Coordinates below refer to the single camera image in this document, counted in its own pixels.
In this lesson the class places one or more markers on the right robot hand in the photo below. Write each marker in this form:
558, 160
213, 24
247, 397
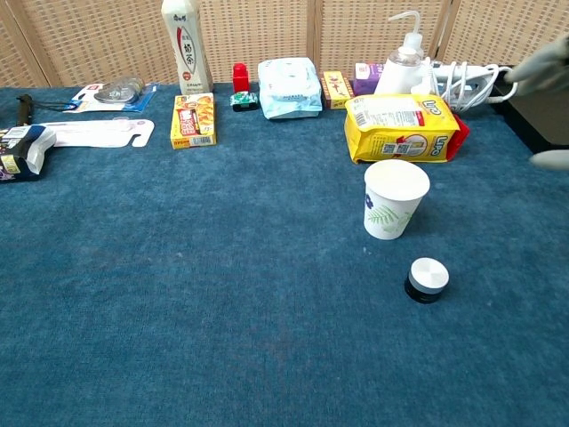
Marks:
544, 66

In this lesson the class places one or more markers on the white floral paper cup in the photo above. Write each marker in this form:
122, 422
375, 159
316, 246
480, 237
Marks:
393, 200

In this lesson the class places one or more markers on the black jar with silver lid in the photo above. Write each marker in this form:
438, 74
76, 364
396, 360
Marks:
427, 278

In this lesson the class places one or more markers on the black tray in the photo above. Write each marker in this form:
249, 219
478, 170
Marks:
538, 120

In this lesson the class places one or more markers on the white power strip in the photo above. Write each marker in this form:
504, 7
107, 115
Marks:
444, 70

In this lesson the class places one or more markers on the wash bottle with bent spout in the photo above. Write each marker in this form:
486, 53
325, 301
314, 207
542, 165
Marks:
413, 42

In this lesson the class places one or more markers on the white bottle with clear cap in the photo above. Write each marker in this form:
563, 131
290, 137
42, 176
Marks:
400, 73

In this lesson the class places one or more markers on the yellow Lipo snack bag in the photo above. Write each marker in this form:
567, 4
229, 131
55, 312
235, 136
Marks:
391, 133

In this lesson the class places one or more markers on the purple white box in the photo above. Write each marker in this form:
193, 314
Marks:
366, 75

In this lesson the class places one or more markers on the small yellow red box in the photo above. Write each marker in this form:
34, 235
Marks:
336, 89

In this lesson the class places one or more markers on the light blue wet wipes pack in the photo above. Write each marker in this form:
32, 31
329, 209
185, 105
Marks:
289, 89

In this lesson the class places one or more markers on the green toy car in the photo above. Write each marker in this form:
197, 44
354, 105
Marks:
243, 101

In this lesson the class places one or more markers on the small red block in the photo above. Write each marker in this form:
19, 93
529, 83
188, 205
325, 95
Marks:
240, 78

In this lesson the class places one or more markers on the yellow snack box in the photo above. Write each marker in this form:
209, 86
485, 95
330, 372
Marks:
193, 122

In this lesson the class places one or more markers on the cream milk tea bottle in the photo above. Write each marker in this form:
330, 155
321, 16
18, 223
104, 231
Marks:
187, 49

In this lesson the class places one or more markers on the blue white blister pack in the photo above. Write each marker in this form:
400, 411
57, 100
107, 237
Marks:
113, 94

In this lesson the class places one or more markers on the white pink toothbrush package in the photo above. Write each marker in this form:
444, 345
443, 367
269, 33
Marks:
98, 133

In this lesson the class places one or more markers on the woven folding screen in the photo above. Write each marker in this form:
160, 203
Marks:
89, 40

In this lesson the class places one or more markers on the dark snack bag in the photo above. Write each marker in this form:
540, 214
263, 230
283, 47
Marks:
20, 151

